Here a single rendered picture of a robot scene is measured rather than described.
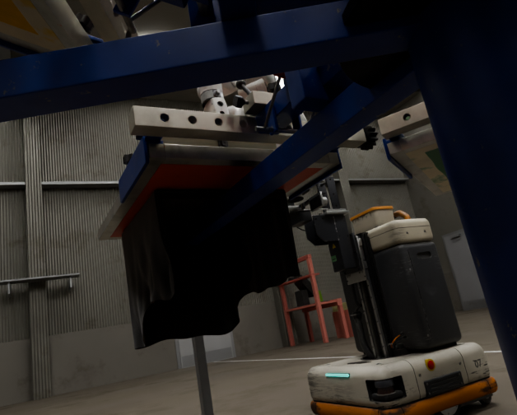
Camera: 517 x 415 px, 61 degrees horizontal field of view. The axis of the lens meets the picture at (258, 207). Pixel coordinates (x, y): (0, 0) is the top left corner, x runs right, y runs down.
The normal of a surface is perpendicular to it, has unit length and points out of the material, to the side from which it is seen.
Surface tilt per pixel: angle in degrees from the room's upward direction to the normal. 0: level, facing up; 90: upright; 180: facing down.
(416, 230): 90
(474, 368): 90
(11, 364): 90
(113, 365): 90
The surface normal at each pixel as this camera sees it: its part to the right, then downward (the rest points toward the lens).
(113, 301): 0.42, -0.32
